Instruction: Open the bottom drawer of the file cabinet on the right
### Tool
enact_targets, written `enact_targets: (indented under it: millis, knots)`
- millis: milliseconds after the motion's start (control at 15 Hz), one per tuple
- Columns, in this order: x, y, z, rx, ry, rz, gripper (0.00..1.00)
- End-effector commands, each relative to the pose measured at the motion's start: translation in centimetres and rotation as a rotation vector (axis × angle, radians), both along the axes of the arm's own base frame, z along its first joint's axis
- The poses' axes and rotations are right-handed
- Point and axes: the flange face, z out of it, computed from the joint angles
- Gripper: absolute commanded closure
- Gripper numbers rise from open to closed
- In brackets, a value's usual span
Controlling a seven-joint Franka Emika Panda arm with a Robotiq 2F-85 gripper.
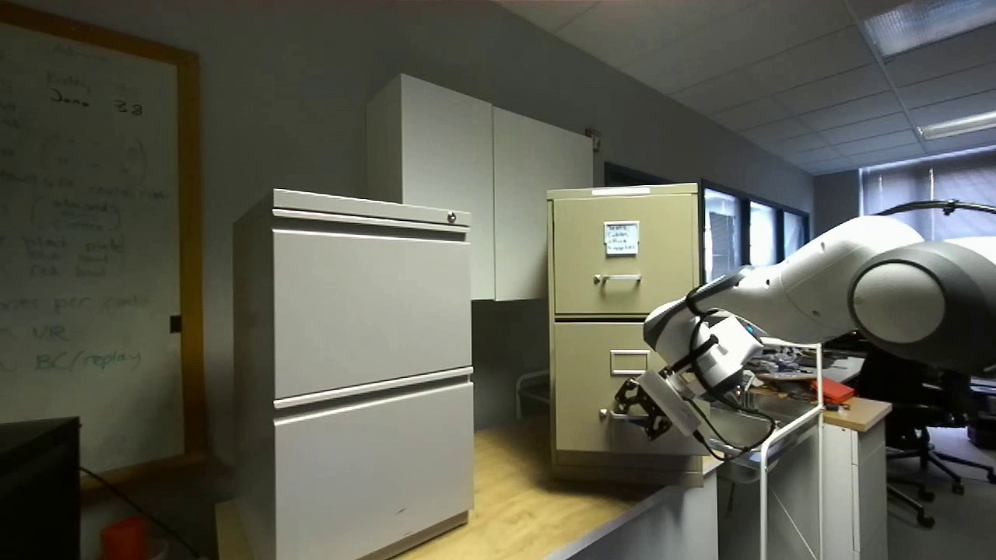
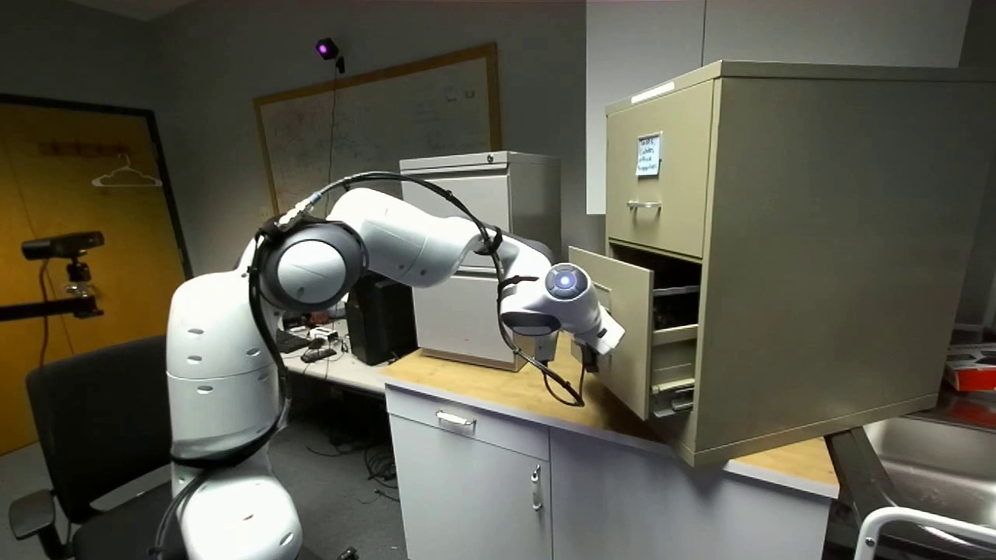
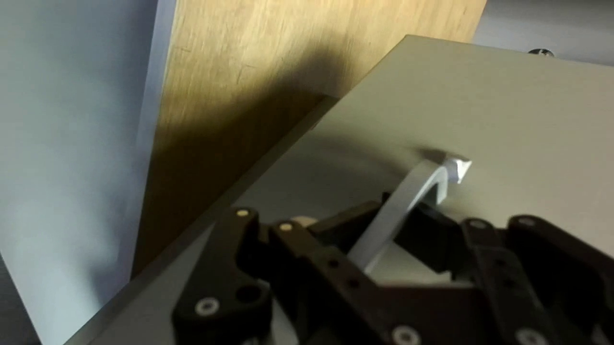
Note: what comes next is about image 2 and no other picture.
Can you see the white desk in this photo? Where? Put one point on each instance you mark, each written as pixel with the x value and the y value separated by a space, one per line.
pixel 327 367

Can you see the wooden countertop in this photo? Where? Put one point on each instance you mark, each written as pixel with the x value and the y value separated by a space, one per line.
pixel 487 381

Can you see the black computer tower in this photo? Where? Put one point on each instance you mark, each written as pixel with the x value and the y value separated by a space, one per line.
pixel 381 318

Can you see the drawer label holder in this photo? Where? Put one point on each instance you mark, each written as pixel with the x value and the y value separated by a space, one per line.
pixel 647 156

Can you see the closed beige file drawer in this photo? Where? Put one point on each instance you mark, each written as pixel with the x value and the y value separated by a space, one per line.
pixel 663 165

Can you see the camera with purple light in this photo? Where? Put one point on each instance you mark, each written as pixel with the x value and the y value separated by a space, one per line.
pixel 327 49

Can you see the beige file cabinet drawer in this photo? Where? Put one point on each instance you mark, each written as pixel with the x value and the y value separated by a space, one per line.
pixel 627 314

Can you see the grey cabinet door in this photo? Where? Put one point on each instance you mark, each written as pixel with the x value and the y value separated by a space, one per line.
pixel 467 500

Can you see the red box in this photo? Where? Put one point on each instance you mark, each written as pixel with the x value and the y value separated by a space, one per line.
pixel 974 378

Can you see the stainless steel sink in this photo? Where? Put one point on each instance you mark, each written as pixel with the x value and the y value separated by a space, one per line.
pixel 936 462

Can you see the white tubular frame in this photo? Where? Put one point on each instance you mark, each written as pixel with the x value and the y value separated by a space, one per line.
pixel 914 523

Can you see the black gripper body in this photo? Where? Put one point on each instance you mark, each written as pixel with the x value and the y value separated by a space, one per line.
pixel 589 357

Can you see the beige metal file cabinet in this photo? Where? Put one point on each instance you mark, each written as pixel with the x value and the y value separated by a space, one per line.
pixel 829 259

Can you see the grey metal file cabinet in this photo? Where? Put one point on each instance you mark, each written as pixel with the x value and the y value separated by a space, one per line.
pixel 477 208

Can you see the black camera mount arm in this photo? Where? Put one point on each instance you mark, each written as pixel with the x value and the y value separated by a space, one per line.
pixel 63 303

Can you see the black office chair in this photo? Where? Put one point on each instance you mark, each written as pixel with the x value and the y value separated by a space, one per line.
pixel 97 425

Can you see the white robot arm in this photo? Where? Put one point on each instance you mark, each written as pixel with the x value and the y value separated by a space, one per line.
pixel 218 385

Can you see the plain grey cabinet panel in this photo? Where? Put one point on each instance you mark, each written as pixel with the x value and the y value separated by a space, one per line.
pixel 674 514

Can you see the wood framed whiteboard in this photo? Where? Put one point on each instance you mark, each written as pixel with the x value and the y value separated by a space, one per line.
pixel 376 125

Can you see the black stereo camera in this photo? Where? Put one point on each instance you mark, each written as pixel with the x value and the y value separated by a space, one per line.
pixel 63 243

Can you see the grey cabinet drawer front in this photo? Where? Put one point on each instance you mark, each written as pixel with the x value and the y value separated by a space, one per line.
pixel 499 420

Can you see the grey base cabinet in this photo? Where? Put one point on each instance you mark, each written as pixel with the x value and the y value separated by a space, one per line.
pixel 467 500

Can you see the orange door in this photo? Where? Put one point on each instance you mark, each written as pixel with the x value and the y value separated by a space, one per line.
pixel 72 208

